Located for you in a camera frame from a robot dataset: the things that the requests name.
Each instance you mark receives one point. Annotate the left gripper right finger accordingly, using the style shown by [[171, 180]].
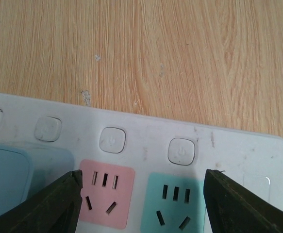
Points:
[[232, 208]]

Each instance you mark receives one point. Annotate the white power strip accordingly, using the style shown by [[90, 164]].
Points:
[[144, 174]]

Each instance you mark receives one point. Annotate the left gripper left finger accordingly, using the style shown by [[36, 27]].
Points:
[[54, 209]]

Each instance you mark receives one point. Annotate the blue plug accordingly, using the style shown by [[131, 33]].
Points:
[[26, 168]]

